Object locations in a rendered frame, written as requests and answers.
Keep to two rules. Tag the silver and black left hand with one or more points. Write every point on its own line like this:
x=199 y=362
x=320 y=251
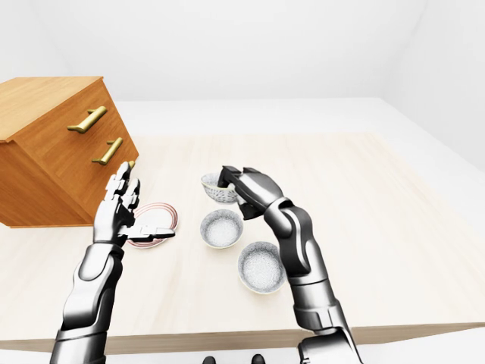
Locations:
x=111 y=216

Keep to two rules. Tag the silver and black right hand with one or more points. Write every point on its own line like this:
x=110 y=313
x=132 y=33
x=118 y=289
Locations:
x=257 y=189

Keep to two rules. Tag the black and white patterned bowl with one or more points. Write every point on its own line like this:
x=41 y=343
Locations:
x=261 y=269
x=221 y=195
x=221 y=229

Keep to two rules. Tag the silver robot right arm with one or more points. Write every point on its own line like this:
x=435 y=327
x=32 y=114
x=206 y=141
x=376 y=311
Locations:
x=305 y=246

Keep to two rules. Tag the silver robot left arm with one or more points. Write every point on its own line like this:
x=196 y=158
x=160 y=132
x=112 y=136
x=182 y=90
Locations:
x=89 y=288

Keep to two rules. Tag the wooden cabinet drawer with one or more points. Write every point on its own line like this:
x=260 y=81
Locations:
x=89 y=194
x=53 y=130
x=77 y=161

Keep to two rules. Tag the white plate with red rings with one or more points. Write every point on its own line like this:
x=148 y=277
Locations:
x=167 y=215

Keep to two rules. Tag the wooden cabinet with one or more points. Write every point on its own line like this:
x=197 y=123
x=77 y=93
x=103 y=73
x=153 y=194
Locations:
x=34 y=178

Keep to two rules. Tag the small dark rounded shape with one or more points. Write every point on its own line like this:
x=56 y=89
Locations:
x=258 y=359
x=209 y=360

